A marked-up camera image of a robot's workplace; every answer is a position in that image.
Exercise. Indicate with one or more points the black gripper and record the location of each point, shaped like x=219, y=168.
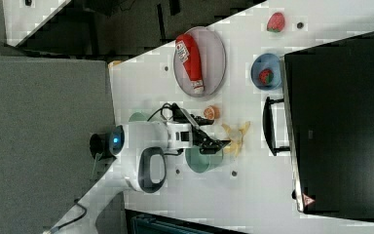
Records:
x=200, y=138

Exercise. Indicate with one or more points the strawberry toy in bowl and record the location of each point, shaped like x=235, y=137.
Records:
x=266, y=76

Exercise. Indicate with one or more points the blue bowl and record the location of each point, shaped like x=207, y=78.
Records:
x=264, y=61

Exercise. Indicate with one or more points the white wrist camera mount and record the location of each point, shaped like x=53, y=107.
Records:
x=179, y=136

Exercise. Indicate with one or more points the grey round plate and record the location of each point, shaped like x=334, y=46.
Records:
x=213, y=61

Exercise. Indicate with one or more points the red ketchup bottle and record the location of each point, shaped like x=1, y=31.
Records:
x=188, y=53

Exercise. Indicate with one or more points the strawberry toy on table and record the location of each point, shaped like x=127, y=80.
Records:
x=276, y=23

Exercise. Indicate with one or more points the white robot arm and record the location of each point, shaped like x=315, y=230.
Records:
x=132, y=145

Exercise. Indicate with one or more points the peeled toy banana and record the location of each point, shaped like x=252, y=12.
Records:
x=236, y=138

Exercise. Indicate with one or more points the green mug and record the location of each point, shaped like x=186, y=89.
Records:
x=201, y=163

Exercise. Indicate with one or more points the orange half toy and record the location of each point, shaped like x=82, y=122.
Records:
x=212, y=112

